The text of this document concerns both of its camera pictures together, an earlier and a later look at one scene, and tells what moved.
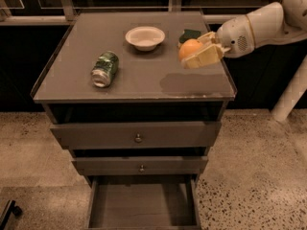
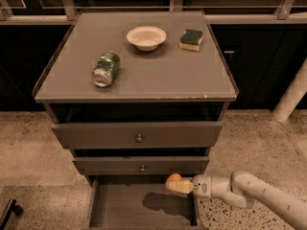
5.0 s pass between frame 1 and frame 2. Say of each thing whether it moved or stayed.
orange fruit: moved
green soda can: stayed
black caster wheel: stayed
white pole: stayed
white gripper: moved
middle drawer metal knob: stayed
